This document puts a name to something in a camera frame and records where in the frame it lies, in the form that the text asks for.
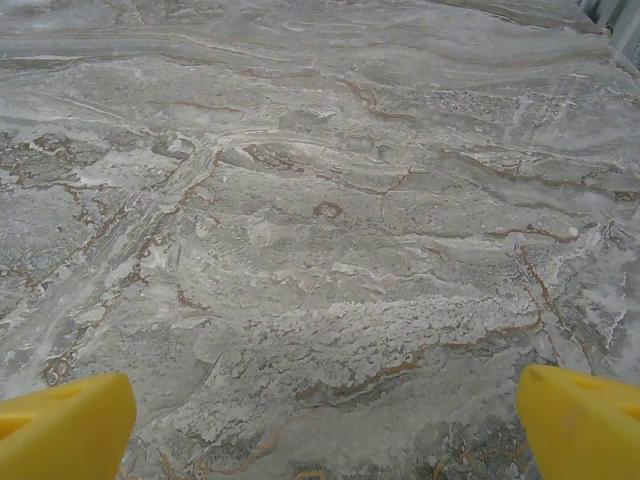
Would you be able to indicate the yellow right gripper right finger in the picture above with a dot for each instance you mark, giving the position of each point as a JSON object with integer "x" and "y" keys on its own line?
{"x": 580, "y": 430}

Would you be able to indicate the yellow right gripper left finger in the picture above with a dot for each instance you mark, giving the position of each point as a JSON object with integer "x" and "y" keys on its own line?
{"x": 65, "y": 430}

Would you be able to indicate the aluminium side rail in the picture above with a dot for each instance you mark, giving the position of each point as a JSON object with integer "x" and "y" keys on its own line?
{"x": 620, "y": 25}

